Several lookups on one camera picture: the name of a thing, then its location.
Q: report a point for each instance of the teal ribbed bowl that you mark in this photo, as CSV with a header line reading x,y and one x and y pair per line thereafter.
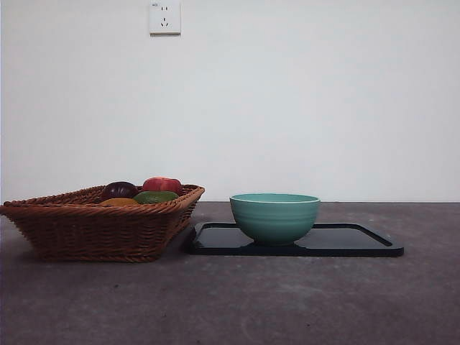
x,y
275,223

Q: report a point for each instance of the red apple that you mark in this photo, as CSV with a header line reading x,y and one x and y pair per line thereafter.
x,y
161,184

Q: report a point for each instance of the green avocado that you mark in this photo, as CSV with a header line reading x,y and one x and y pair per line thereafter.
x,y
154,197

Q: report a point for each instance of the dark purple round fruit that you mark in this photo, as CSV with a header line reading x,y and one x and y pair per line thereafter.
x,y
120,189

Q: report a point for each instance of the black rectangular tray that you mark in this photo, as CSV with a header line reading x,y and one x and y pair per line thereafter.
x,y
341,246

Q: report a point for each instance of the brown wicker basket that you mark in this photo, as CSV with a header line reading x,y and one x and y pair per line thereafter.
x,y
93,230

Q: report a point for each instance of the white wall power socket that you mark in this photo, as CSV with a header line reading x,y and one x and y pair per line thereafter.
x,y
165,18

